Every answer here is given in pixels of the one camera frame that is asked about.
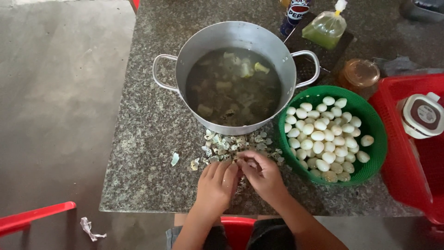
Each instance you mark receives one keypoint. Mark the person's right hand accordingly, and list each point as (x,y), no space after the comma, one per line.
(265,177)

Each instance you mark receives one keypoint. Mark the person's left hand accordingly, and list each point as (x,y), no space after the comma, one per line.
(215,187)

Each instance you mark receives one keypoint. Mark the person's right fingers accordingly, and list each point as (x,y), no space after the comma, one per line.
(251,161)

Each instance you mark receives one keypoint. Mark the small quail egg being peeled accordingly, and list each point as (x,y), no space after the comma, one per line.
(239,160)

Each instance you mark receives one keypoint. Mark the pile of quail egg shells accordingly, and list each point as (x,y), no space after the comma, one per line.
(236,145)

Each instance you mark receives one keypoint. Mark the red plastic stool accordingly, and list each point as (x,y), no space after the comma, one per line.
(237,232)

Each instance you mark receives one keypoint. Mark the person's dark shorts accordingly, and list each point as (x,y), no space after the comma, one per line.
(270,236)

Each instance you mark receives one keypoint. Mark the heap of peeled quail eggs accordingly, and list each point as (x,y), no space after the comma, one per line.
(326,139)

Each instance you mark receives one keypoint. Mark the large aluminium pot with water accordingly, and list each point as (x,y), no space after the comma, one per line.
(234,80)

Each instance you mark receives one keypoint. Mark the green plastic basket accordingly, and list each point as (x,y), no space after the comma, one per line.
(367,139)

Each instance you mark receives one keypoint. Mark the amber jar with clear lid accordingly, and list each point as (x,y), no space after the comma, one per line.
(360,76)

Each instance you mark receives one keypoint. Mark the plastic bag of green liquid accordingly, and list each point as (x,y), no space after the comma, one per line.
(325,29)

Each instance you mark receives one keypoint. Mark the dark cola bottle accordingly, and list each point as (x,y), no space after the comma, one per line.
(295,15)

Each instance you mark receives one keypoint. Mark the red plastic basket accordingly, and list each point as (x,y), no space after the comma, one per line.
(406,166)

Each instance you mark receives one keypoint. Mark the crumpled white paper scrap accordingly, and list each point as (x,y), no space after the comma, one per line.
(89,229)

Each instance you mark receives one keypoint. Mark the grey cloth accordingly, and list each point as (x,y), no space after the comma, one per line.
(399,66)

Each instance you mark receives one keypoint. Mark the white jar with brown label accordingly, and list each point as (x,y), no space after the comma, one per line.
(421,116)

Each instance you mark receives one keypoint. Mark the red chair leg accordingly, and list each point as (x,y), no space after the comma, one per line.
(134,5)

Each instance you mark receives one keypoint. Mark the red plastic chair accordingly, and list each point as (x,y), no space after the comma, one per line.
(31,217)

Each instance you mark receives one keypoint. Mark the dark container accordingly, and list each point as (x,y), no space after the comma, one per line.
(421,9)

